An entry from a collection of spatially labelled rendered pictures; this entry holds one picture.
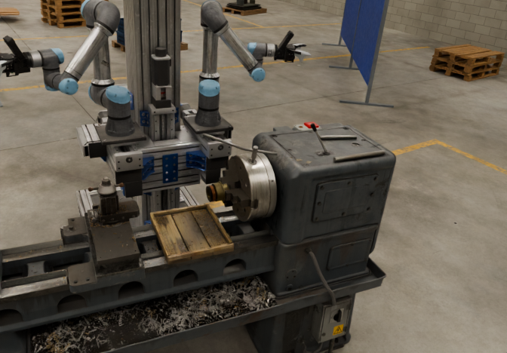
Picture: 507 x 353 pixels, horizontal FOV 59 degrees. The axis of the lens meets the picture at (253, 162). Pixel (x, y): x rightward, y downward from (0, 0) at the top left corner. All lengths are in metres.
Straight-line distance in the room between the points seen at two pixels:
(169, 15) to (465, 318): 2.64
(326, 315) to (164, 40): 1.70
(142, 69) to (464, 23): 11.01
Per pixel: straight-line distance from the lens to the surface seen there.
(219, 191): 2.04
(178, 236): 2.12
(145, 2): 2.48
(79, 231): 2.17
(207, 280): 2.16
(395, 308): 3.29
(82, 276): 1.94
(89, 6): 2.39
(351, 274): 2.54
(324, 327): 2.61
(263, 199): 2.01
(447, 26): 13.15
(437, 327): 3.28
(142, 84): 2.59
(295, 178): 1.95
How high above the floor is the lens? 2.14
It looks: 27 degrees down
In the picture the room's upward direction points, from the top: 5 degrees clockwise
